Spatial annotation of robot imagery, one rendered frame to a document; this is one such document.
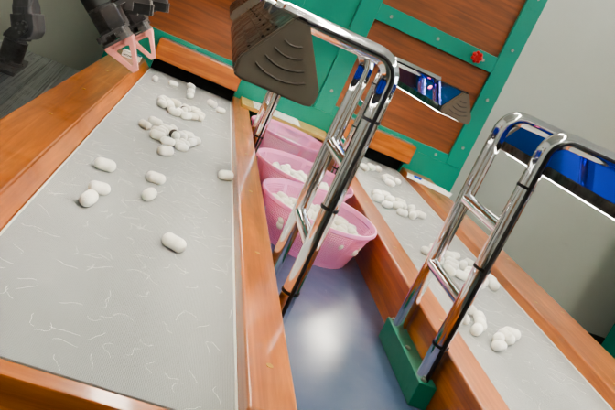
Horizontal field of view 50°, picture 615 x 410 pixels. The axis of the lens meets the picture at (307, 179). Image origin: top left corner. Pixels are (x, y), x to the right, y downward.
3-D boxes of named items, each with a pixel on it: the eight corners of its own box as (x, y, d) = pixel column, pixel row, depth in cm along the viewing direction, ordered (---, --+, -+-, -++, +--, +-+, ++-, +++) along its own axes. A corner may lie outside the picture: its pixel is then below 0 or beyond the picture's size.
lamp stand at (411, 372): (407, 404, 96) (557, 125, 87) (377, 335, 115) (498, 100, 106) (517, 441, 100) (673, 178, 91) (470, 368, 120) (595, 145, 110)
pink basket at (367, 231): (247, 246, 129) (266, 203, 127) (243, 203, 154) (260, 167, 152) (370, 291, 134) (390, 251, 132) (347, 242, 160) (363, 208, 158)
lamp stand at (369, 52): (142, 317, 88) (276, -5, 78) (157, 257, 107) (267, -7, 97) (274, 361, 92) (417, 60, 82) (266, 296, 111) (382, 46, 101)
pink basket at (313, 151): (280, 175, 195) (293, 145, 193) (223, 137, 209) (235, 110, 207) (331, 182, 216) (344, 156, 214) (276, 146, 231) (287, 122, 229)
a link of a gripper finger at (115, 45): (151, 61, 154) (131, 25, 151) (148, 66, 147) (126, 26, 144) (125, 75, 154) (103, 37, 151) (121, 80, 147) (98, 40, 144)
